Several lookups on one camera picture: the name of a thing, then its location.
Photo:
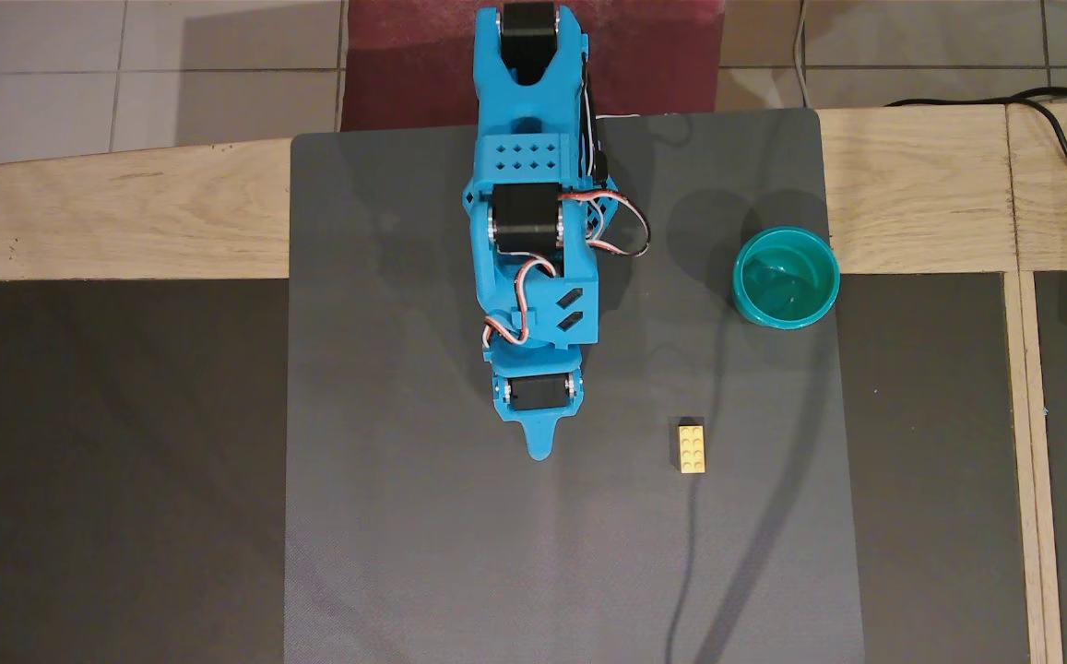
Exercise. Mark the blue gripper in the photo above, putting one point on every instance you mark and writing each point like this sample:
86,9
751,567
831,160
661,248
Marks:
534,395

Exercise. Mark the cream lego brick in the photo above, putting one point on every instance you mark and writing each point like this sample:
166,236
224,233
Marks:
692,447

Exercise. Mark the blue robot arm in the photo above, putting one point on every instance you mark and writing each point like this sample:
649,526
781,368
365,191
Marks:
528,148

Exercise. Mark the grey rubber mat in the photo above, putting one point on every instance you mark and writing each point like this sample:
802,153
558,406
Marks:
404,507

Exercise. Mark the green plastic cup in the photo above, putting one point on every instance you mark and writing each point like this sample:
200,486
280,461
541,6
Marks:
786,281

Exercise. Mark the chair with dark red cloth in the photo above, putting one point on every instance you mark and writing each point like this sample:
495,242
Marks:
413,65

